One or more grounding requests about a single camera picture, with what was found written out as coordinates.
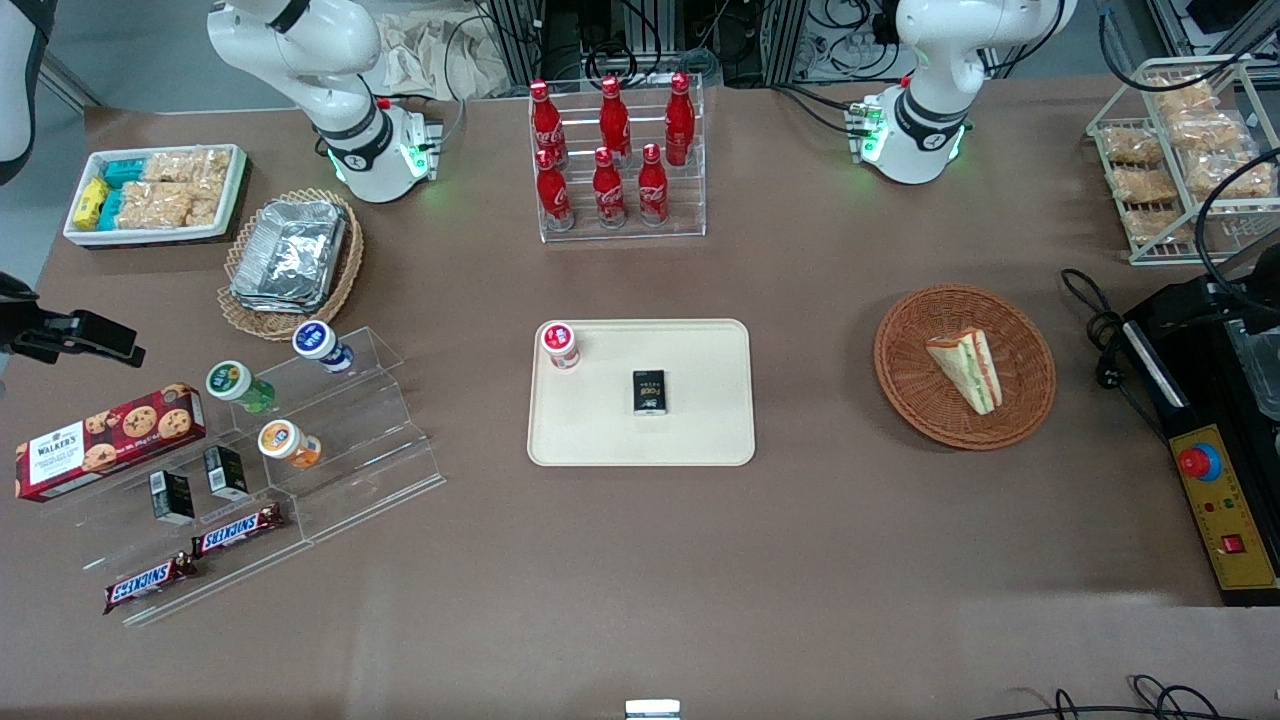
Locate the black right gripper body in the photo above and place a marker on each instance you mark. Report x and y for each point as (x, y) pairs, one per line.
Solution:
(22, 324)

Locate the triangular sandwich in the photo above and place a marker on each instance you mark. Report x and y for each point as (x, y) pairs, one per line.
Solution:
(968, 370)

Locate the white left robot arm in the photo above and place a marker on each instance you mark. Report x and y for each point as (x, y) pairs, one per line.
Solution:
(930, 40)

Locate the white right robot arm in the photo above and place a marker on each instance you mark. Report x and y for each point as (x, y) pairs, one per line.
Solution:
(330, 50)

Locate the light woven oval basket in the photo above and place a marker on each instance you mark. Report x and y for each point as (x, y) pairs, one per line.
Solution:
(345, 260)

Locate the beige plastic tray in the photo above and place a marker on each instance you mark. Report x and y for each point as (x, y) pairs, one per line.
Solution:
(640, 440)

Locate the brown wicker basket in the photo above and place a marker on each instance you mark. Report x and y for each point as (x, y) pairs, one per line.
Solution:
(920, 390)

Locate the red Walkers cookie box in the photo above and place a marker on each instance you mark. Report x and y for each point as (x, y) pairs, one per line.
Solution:
(100, 445)

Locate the teal snack pack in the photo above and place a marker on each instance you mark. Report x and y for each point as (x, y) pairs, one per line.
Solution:
(111, 208)
(124, 173)

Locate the yellow snack pack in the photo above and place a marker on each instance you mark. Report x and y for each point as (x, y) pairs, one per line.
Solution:
(92, 203)

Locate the clear bagged rice cracker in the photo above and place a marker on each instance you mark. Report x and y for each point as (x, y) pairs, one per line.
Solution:
(1210, 130)
(1183, 95)
(1155, 225)
(188, 166)
(155, 205)
(204, 210)
(1235, 178)
(1145, 185)
(1132, 145)

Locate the green cap drink bottle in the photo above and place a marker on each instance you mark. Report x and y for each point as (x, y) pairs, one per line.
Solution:
(232, 382)

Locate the small black box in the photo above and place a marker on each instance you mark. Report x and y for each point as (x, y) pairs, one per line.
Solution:
(172, 497)
(649, 392)
(226, 473)

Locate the white rectangular bin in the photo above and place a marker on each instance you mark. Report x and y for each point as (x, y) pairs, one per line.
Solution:
(232, 190)

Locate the stack of foil trays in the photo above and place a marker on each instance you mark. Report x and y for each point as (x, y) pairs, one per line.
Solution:
(290, 255)

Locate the orange cap drink bottle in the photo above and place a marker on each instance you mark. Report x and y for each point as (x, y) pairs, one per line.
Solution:
(284, 441)

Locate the blue cap drink bottle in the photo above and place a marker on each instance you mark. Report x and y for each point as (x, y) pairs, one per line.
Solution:
(318, 343)

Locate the Snickers chocolate bar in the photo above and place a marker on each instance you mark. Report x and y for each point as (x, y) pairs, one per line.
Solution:
(237, 530)
(148, 583)

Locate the clear acrylic stepped display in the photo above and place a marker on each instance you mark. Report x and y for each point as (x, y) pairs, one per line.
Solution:
(370, 450)

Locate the crumpled beige cloth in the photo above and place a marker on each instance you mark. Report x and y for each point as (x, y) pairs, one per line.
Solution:
(430, 55)

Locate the red cap yogurt bottle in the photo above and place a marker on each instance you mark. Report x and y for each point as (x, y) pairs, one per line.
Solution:
(560, 344)

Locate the red cola bottle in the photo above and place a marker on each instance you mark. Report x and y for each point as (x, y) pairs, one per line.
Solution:
(608, 192)
(553, 195)
(652, 190)
(547, 120)
(680, 120)
(614, 118)

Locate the clear acrylic bottle rack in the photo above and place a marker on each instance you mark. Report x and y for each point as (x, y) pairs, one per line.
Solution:
(625, 232)

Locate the small white device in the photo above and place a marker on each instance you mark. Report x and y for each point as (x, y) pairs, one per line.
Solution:
(652, 710)

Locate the black sealing machine yellow panel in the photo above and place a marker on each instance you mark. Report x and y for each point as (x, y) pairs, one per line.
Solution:
(1225, 500)

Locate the aluminium frame post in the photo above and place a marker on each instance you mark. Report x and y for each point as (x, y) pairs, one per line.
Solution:
(515, 35)

